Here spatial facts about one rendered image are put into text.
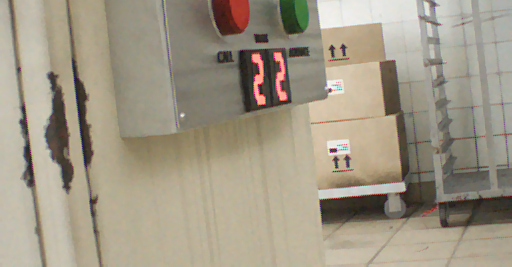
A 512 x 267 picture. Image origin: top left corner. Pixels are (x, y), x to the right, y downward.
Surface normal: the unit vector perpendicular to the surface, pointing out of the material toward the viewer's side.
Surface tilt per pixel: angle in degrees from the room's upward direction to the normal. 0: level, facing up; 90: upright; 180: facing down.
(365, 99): 91
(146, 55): 90
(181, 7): 90
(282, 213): 90
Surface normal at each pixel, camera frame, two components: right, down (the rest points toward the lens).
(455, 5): -0.32, 0.09
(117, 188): 0.92, -0.09
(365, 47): 0.04, 0.07
